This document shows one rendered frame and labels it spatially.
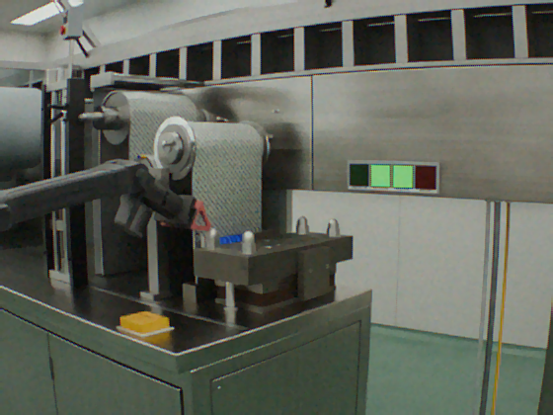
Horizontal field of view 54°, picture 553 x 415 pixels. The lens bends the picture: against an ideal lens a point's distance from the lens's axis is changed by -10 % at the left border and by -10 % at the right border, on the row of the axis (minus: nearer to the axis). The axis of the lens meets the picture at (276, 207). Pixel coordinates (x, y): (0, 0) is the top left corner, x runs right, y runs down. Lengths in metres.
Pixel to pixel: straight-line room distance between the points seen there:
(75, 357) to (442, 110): 1.01
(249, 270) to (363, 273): 3.05
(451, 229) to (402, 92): 2.54
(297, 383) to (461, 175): 0.59
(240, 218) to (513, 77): 0.74
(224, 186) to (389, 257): 2.78
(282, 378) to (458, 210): 2.74
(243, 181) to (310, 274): 0.30
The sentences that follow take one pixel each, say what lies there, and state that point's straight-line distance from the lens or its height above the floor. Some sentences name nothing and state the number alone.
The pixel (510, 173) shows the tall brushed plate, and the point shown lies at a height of 1.20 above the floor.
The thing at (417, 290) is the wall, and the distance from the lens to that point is 4.07.
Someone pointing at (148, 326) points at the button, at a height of 0.92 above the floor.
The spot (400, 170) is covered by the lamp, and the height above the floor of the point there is 1.20.
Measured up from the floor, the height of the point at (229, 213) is 1.09.
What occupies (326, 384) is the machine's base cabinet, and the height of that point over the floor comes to 0.70.
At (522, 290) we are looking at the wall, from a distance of 3.80.
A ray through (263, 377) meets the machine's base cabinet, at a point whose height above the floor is 0.79.
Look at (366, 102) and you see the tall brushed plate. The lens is 1.47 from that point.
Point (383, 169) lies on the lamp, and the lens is 1.43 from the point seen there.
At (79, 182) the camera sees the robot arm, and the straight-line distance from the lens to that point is 1.11.
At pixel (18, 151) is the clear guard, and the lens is 2.26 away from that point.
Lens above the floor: 1.24
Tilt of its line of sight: 5 degrees down
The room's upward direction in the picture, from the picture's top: straight up
